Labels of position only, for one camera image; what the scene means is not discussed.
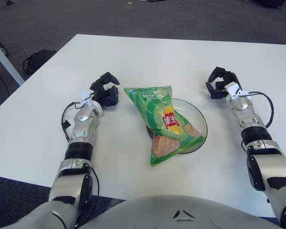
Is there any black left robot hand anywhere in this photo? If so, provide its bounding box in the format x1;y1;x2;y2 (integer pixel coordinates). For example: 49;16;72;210
89;72;121;108

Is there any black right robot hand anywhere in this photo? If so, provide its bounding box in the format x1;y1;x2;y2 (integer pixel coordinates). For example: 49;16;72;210
205;66;241;100

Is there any green potato chips bag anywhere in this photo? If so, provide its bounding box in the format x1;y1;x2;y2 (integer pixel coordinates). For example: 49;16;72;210
123;84;204;167

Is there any white plate with black rim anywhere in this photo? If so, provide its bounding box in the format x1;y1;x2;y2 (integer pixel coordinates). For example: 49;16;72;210
145;98;208;155

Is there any black backpack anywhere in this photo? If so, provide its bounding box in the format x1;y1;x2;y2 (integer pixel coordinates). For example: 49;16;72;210
22;49;58;74

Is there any white table leg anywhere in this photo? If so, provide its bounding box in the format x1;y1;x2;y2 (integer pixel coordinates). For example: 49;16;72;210
0;27;25;86

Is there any small dark floor item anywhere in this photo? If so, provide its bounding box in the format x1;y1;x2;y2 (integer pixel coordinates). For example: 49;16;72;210
0;34;10;58

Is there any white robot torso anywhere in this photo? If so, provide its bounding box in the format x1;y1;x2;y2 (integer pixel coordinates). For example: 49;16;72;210
72;194;281;229

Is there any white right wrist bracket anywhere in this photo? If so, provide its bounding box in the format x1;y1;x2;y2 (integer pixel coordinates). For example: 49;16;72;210
225;82;251;100

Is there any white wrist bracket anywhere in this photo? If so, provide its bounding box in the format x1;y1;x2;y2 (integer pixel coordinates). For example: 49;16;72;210
225;82;251;100
80;90;97;107

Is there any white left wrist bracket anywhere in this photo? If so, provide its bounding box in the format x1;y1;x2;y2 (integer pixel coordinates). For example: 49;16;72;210
80;90;97;107

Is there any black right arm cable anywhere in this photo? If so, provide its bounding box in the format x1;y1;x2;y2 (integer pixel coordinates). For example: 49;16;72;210
246;91;274;128

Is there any thin black floor cable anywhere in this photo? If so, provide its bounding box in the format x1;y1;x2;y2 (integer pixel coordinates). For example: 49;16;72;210
0;58;10;96

